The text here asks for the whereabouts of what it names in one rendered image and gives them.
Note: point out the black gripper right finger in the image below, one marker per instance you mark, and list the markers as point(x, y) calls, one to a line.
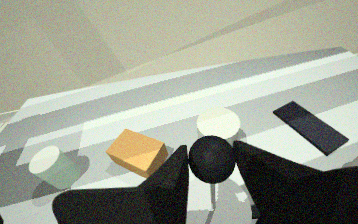
point(286, 192)

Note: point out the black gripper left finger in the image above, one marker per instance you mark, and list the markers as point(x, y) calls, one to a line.
point(161, 199)

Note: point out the glass french press with black knob plunger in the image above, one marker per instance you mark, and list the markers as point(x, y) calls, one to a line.
point(214, 198)

